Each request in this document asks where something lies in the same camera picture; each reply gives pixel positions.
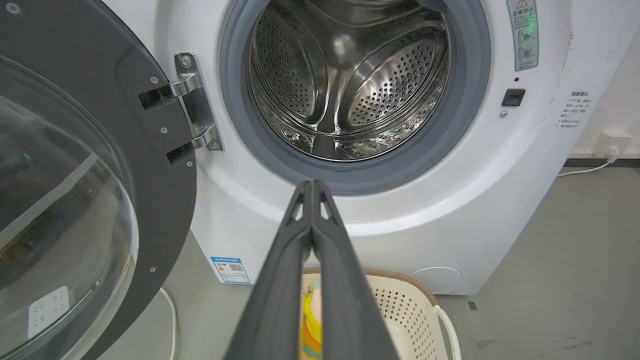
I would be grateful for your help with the chrome door hinge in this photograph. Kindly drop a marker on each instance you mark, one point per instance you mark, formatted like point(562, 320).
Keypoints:
point(196, 102)

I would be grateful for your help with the cream perforated laundry basket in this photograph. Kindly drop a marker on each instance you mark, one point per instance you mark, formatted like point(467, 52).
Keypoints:
point(405, 315)

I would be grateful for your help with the colourful clothes in basket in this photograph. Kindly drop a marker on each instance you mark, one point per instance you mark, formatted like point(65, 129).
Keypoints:
point(311, 330)

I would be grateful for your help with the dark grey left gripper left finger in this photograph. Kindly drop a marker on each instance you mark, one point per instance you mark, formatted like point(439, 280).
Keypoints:
point(280, 295)

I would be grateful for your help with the dark grey washing machine door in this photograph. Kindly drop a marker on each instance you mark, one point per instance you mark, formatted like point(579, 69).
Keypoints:
point(75, 200)

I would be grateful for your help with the white wall power socket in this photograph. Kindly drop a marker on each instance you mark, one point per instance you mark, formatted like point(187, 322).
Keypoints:
point(611, 144)

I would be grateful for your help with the white front-load washing machine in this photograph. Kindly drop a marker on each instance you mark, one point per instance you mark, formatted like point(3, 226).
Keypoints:
point(450, 200)

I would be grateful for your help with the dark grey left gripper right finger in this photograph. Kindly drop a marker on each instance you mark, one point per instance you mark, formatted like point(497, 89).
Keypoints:
point(345, 295)

